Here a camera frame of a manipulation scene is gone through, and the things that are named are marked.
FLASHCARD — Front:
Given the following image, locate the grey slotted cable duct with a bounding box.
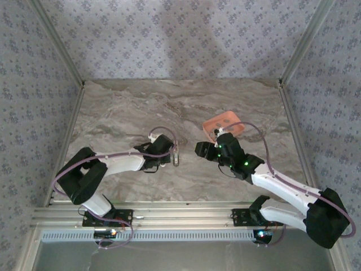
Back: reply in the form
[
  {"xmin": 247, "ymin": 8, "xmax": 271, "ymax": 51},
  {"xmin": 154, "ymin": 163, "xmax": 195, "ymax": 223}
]
[{"xmin": 41, "ymin": 229, "xmax": 259, "ymax": 243}]

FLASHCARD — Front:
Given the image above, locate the small circuit board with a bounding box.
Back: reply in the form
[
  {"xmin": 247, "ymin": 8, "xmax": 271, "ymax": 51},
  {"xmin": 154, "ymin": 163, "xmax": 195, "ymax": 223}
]
[
  {"xmin": 94, "ymin": 229, "xmax": 118, "ymax": 240},
  {"xmin": 253, "ymin": 229, "xmax": 274, "ymax": 245}
]

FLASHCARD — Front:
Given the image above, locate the grey metal sheet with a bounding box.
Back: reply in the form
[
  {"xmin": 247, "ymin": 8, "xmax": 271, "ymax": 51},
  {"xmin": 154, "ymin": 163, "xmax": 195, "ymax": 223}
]
[{"xmin": 33, "ymin": 228, "xmax": 339, "ymax": 271}]

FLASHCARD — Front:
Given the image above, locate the beige brown stapler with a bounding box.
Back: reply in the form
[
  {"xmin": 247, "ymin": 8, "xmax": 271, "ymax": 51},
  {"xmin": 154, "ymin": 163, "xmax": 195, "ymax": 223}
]
[{"xmin": 171, "ymin": 144, "xmax": 181, "ymax": 167}]

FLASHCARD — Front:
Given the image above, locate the pink plastic tray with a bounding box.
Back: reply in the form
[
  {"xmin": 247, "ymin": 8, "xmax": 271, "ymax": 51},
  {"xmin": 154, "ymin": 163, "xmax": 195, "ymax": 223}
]
[{"xmin": 202, "ymin": 110, "xmax": 245, "ymax": 145}]

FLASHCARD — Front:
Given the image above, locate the aluminium table edge rail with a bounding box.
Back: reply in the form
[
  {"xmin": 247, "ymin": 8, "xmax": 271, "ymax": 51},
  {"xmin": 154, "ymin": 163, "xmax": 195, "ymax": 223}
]
[
  {"xmin": 45, "ymin": 83, "xmax": 86, "ymax": 207},
  {"xmin": 279, "ymin": 83, "xmax": 325, "ymax": 206}
]

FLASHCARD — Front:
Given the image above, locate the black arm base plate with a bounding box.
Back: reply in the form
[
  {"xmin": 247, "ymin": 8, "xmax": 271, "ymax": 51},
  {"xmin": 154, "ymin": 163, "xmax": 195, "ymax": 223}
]
[
  {"xmin": 231, "ymin": 208, "xmax": 284, "ymax": 227},
  {"xmin": 82, "ymin": 208, "xmax": 134, "ymax": 227}
]

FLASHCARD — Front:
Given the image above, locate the aluminium mounting rail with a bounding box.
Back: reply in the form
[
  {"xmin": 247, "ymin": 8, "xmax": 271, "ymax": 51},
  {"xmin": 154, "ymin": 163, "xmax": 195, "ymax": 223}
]
[{"xmin": 30, "ymin": 200, "xmax": 338, "ymax": 229}]

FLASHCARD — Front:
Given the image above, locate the aluminium frame post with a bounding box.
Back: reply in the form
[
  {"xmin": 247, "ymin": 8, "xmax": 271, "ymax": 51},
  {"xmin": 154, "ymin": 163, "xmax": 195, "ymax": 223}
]
[
  {"xmin": 278, "ymin": 0, "xmax": 338, "ymax": 87},
  {"xmin": 28, "ymin": 0, "xmax": 86, "ymax": 87}
]

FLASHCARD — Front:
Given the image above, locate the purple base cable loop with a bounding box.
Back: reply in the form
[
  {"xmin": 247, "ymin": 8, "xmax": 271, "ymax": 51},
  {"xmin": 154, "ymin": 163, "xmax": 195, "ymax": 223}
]
[
  {"xmin": 255, "ymin": 222, "xmax": 287, "ymax": 248},
  {"xmin": 97, "ymin": 216, "xmax": 135, "ymax": 251}
]

